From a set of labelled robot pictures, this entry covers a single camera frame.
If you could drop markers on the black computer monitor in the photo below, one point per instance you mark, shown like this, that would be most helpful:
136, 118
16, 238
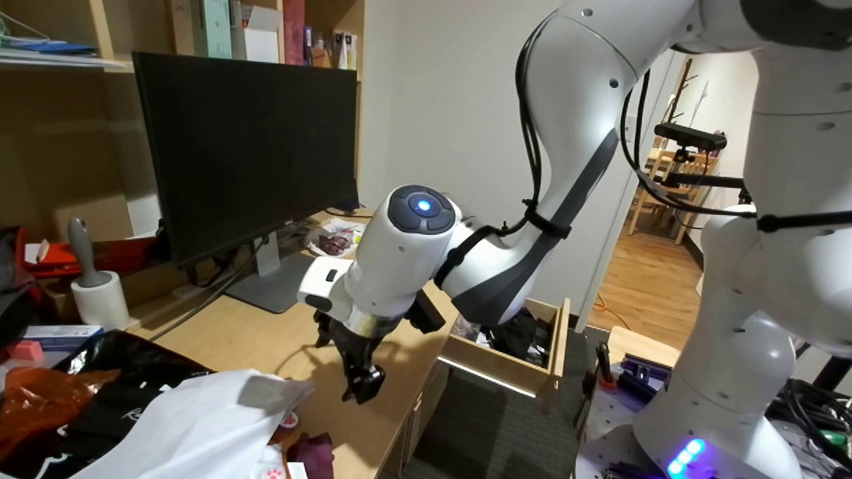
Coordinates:
241, 141

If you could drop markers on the brown cardboard box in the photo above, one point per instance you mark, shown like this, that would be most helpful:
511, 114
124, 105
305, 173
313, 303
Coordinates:
94, 217

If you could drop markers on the black clothes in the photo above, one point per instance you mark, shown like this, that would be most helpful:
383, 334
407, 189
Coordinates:
526, 335

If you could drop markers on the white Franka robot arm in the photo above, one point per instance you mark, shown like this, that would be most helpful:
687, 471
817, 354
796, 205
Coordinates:
773, 267

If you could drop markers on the small wooden box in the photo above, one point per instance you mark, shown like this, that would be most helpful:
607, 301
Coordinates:
642, 341

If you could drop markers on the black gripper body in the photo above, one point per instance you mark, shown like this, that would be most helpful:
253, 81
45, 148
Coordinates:
354, 341

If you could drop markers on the black camera on stand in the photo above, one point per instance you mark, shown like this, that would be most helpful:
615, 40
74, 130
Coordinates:
693, 136

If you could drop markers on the red flat box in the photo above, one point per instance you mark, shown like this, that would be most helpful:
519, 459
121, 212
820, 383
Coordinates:
54, 259

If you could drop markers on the white cloth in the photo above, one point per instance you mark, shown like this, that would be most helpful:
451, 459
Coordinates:
188, 426

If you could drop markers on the wooden drawer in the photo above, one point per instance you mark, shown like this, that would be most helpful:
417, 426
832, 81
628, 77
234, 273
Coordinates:
496, 367

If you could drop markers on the orange plastic bag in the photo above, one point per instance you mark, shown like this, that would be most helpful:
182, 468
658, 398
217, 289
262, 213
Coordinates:
40, 407

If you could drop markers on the teal book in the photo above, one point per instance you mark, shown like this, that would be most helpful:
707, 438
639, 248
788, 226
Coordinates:
214, 27

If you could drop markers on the blue white box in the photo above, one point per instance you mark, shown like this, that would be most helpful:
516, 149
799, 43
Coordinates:
61, 335

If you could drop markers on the black plastic bag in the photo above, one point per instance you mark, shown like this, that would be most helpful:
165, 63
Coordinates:
133, 373

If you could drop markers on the wooden chair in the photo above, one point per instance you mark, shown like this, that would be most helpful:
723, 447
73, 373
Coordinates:
662, 208

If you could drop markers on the black orange tool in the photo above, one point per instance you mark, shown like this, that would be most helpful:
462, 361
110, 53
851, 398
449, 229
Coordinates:
606, 365

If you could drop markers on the printed flat packet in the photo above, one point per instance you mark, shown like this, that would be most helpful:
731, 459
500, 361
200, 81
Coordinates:
335, 238

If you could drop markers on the white lint roller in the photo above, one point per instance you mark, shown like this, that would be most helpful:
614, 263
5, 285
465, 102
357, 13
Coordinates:
98, 297

